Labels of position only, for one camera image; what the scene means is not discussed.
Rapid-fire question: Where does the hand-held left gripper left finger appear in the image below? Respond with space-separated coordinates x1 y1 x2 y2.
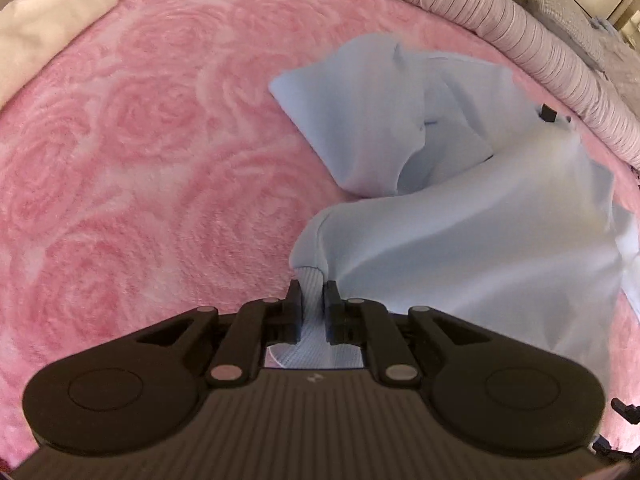
135 279 306 389

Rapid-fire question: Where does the light blue garment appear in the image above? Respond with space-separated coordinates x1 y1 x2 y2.
268 34 640 406

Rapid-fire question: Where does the white ribbed duvet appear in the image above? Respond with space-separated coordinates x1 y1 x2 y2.
305 0 640 171

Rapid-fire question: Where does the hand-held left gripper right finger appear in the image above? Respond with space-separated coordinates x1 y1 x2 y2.
322 280 502 389

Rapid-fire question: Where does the pink rose blanket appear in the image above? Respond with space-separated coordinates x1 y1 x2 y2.
0 0 640 480

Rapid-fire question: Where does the cream folded garment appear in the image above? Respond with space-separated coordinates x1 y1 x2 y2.
0 0 119 111

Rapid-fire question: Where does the grey textured pillow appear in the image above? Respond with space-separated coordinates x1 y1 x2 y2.
465 0 640 72

